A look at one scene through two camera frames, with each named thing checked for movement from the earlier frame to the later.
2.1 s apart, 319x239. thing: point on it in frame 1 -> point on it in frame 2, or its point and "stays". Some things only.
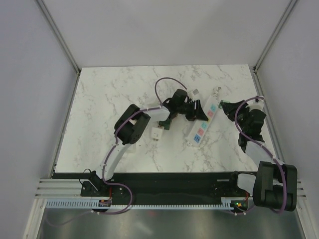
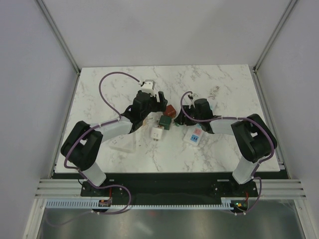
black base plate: x=162 y=188 stays
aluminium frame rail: x=71 y=188 stays
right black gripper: x=230 y=109 -> x=180 y=119
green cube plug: x=166 y=124 stays
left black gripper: x=197 y=114 -> x=160 y=106
